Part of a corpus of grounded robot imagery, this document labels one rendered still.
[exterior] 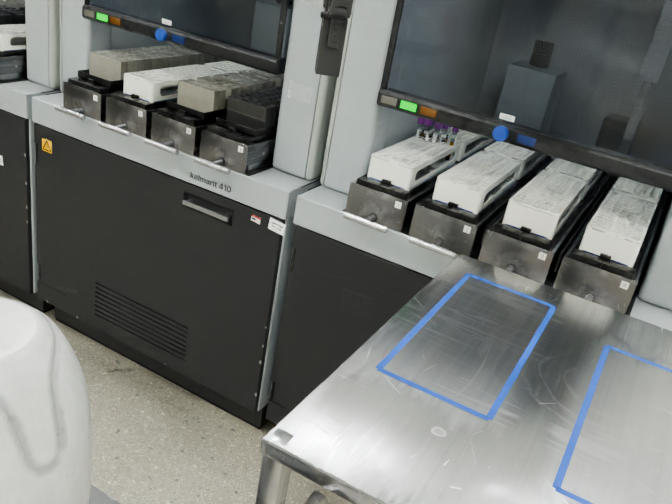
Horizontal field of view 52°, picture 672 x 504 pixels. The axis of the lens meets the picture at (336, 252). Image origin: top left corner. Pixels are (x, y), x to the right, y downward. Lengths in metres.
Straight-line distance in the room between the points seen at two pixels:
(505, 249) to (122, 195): 1.02
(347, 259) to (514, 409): 0.76
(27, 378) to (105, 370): 1.60
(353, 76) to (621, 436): 0.95
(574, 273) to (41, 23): 1.54
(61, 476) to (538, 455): 0.47
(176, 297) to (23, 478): 1.32
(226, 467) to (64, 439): 1.29
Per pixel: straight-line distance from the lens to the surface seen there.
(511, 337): 0.98
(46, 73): 2.15
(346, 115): 1.53
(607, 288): 1.35
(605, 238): 1.35
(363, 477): 0.69
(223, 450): 1.90
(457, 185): 1.40
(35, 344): 0.57
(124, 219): 1.91
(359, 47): 1.50
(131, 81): 1.83
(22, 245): 2.28
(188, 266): 1.80
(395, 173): 1.44
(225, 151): 1.62
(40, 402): 0.57
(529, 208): 1.37
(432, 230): 1.40
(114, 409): 2.02
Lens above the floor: 1.29
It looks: 25 degrees down
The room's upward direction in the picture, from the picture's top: 11 degrees clockwise
